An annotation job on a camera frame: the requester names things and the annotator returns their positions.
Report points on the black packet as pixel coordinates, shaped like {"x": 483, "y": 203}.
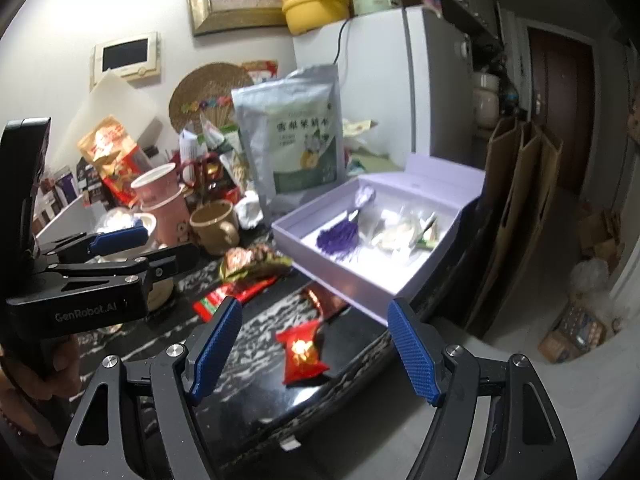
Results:
{"x": 65, "y": 185}

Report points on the pink patterned cup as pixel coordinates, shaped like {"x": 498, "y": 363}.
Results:
{"x": 170, "y": 225}

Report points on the red orange snack bag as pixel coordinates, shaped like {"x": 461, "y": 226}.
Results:
{"x": 105, "y": 145}

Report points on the white wall intercom panel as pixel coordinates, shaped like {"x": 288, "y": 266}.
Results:
{"x": 125, "y": 55}

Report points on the white plastic board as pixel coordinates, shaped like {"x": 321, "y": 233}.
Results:
{"x": 125, "y": 105}

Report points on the yellow pot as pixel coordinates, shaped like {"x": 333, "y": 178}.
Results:
{"x": 310, "y": 10}

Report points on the brown paper bag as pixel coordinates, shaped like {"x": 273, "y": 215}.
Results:
{"x": 600, "y": 235}

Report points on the red candy packet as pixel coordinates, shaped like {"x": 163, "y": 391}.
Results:
{"x": 300, "y": 355}

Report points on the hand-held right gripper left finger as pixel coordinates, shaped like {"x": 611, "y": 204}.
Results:
{"x": 215, "y": 350}

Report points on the clear plastic bag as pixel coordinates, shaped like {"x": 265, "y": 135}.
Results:
{"x": 592, "y": 280}

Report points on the brown mug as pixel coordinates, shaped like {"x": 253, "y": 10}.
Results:
{"x": 212, "y": 235}

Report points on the green white packet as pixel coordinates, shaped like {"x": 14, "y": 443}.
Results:
{"x": 425, "y": 244}

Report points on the flattened cardboard box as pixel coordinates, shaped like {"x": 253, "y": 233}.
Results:
{"x": 500, "y": 200}
{"x": 550, "y": 175}
{"x": 531, "y": 185}

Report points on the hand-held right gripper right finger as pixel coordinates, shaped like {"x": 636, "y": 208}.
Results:
{"x": 415, "y": 350}

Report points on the pink paper cup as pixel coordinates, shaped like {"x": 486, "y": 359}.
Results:
{"x": 155, "y": 190}

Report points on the white box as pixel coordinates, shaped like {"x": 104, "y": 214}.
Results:
{"x": 65, "y": 215}

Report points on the silver stand-up pouch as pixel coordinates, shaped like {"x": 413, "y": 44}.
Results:
{"x": 280, "y": 105}

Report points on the red white packet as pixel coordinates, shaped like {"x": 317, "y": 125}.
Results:
{"x": 260, "y": 70}

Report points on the red scissors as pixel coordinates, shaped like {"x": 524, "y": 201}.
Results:
{"x": 212, "y": 170}

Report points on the dark red foil packet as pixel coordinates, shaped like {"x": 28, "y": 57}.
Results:
{"x": 322, "y": 302}

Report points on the olive paper sheet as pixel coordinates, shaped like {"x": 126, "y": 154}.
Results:
{"x": 375, "y": 164}

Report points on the brown cereal packet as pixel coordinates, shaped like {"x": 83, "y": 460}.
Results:
{"x": 250, "y": 257}

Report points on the yellow white wrapper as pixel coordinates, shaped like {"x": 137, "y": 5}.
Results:
{"x": 357, "y": 129}

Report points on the clear bag with cream item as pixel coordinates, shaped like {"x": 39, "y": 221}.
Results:
{"x": 395, "y": 237}

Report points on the person's left hand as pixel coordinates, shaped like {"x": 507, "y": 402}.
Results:
{"x": 55, "y": 380}

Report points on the white tube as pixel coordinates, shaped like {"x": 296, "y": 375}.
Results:
{"x": 190, "y": 147}

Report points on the open cardboard box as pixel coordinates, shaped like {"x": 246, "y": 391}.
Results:
{"x": 575, "y": 330}

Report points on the dark brown door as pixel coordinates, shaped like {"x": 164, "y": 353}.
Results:
{"x": 560, "y": 110}

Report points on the long red packet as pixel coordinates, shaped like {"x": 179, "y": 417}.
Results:
{"x": 225, "y": 295}

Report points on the white fridge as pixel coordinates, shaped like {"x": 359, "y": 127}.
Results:
{"x": 380, "y": 85}

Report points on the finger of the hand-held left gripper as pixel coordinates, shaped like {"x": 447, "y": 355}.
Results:
{"x": 170, "y": 260}
{"x": 117, "y": 241}

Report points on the purple tassel sachet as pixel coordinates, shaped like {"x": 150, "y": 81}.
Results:
{"x": 337, "y": 235}

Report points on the lavender box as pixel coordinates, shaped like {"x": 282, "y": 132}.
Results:
{"x": 380, "y": 275}

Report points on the crumpled white tissue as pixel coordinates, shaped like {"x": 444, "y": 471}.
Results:
{"x": 249, "y": 212}

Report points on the white slow cooker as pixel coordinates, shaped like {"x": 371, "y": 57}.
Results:
{"x": 485, "y": 102}

